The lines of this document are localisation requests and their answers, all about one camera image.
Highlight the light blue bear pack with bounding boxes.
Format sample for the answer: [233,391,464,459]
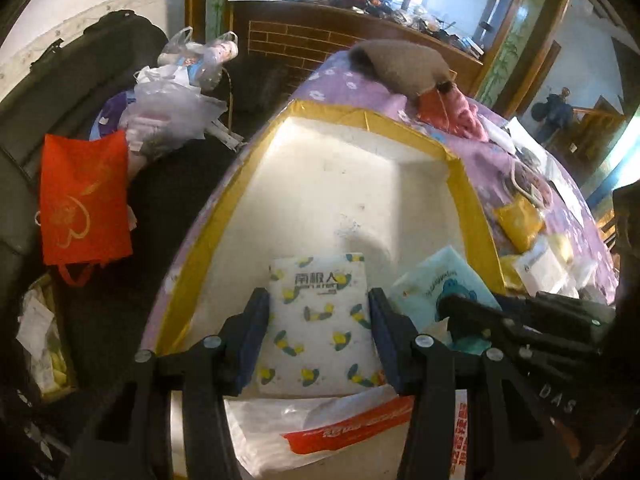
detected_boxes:
[387,246,500,356]

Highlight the white bag red text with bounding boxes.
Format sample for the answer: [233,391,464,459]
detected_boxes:
[224,386,414,479]

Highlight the lemon print tissue pack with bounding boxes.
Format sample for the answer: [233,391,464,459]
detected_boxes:
[255,252,385,398]

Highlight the yellow snack packet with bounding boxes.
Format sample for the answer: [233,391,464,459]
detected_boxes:
[495,194,544,254]

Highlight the silver foil packet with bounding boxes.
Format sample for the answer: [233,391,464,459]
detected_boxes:
[514,247,568,296]

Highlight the purple floral tablecloth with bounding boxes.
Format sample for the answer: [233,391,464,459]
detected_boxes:
[142,50,620,349]

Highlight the black leather sofa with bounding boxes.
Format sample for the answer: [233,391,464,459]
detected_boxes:
[0,8,292,461]

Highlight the clear plastic container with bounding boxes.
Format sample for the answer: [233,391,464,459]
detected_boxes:
[509,159,553,209]

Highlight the yellow-edged white foam box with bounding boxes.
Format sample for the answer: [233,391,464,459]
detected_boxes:
[154,97,508,480]

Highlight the red gift bag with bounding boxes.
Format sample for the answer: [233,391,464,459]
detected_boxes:
[39,130,132,287]

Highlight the white paper sheets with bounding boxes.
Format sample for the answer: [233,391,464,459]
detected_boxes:
[504,118,584,224]

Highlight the person in dark clothes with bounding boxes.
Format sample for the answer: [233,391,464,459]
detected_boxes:
[530,87,574,144]

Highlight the pink plush cloth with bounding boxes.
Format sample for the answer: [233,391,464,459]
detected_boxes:
[438,81,489,142]

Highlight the red cloth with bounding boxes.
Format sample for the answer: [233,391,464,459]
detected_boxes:
[416,88,449,126]

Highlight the clear plastic bags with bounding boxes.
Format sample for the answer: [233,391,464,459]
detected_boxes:
[118,26,243,159]

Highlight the brown fuzzy cushion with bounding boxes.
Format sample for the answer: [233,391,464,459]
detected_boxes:
[348,39,454,100]

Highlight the wooden cabinet counter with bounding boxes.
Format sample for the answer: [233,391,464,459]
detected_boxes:
[229,1,483,96]

